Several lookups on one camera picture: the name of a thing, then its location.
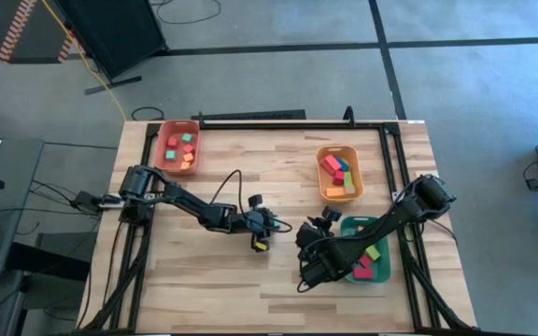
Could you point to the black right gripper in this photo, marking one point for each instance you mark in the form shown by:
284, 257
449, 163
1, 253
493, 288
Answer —
310, 237

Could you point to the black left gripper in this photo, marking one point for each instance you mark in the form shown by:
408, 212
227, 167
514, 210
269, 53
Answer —
257, 224

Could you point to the red rectangular block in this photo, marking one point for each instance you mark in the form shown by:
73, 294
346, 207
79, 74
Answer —
363, 273
338, 177

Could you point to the green long block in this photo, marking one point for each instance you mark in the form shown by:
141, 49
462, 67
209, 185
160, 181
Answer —
372, 253

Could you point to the large blue block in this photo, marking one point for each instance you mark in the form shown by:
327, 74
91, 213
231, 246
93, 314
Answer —
344, 164

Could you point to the pink red small cube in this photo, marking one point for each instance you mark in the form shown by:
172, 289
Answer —
188, 148

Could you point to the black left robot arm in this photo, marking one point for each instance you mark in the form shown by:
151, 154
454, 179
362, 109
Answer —
189, 205

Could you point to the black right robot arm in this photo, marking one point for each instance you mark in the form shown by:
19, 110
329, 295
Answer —
381, 224

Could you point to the yellow sticker tag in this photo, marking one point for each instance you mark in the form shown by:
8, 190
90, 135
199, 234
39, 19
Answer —
260, 245

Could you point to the orange rectangular block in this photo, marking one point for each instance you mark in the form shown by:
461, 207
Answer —
335, 191

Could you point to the green rectangular block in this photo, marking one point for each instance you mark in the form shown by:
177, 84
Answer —
348, 179

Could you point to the teal green plastic bin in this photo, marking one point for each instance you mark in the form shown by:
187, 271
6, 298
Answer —
383, 270

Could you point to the yellow orange plastic bin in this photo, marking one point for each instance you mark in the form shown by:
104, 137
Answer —
354, 158

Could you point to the black flat floor strip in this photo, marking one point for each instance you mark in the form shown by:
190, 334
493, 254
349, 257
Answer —
250, 115

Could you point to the black table edge clamp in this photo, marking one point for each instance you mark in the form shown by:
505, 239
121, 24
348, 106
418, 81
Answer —
349, 116

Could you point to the salmon plastic bin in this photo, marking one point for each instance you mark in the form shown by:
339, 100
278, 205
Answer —
178, 126

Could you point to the white power strip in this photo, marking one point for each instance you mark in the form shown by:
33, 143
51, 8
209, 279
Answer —
111, 202

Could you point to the black power box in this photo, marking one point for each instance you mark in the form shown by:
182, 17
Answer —
84, 201

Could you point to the black floor box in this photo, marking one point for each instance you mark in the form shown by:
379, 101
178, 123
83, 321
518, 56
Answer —
54, 261

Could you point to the black partition panel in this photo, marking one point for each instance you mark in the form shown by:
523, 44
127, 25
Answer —
110, 32

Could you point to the dark grey desk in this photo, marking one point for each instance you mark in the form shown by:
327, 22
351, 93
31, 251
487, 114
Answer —
17, 210

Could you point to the black orange striped mat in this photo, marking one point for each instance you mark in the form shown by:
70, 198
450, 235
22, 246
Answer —
17, 28

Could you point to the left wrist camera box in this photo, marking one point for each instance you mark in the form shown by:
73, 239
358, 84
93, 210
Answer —
256, 200

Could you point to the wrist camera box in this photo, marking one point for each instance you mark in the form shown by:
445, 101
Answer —
256, 200
330, 214

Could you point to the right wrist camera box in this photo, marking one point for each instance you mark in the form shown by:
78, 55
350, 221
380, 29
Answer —
330, 214

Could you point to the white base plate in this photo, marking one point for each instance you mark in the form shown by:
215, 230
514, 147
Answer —
394, 194

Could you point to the black aluminium table frame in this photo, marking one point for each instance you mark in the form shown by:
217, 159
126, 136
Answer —
297, 126

